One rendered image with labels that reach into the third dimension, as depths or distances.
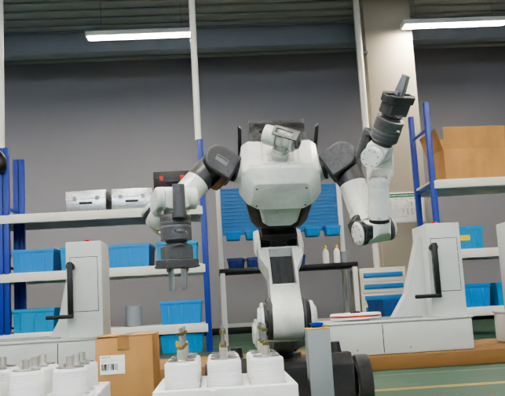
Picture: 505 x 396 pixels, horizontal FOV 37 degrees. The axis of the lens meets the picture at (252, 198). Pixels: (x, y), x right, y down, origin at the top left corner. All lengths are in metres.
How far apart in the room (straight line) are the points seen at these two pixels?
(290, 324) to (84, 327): 2.00
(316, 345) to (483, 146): 5.37
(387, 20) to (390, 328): 5.46
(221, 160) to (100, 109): 8.60
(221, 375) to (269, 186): 0.69
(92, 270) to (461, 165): 4.15
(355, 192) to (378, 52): 6.59
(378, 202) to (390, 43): 6.78
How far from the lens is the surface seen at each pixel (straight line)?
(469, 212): 11.23
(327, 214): 8.30
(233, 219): 8.21
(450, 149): 7.36
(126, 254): 6.91
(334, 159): 2.50
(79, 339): 4.25
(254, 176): 2.45
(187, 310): 6.85
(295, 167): 2.46
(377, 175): 2.40
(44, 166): 10.99
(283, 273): 2.67
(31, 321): 7.05
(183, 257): 2.11
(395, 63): 9.01
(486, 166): 7.47
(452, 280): 4.46
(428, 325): 4.35
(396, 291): 7.75
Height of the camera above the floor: 0.40
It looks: 8 degrees up
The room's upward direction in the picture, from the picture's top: 3 degrees counter-clockwise
